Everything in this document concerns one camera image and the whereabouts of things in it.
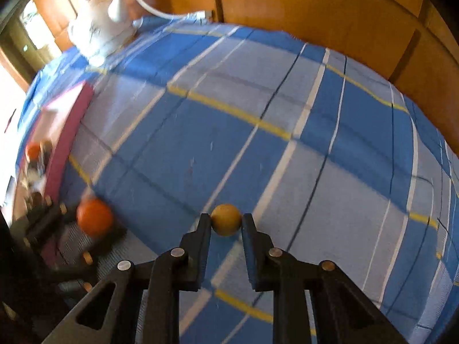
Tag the wooden door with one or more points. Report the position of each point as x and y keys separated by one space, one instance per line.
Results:
x=18 y=39

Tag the small yellow round fruit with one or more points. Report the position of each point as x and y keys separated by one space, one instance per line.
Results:
x=226 y=219

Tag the orange tangerine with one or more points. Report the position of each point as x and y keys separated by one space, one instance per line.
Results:
x=33 y=149
x=95 y=218

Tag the blue plaid tablecloth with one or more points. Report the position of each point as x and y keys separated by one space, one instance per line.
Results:
x=322 y=150

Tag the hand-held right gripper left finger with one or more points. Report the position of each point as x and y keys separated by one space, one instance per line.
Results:
x=203 y=254

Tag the wooden wardrobe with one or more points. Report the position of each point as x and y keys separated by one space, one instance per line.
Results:
x=304 y=7

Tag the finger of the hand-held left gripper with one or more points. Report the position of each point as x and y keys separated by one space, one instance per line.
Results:
x=45 y=222
x=104 y=247

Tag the white ceramic electric kettle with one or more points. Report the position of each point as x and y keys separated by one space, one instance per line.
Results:
x=93 y=32

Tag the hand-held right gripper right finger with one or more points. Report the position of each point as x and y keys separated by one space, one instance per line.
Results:
x=251 y=258

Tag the pink-rimmed white tray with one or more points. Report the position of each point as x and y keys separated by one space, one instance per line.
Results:
x=68 y=132

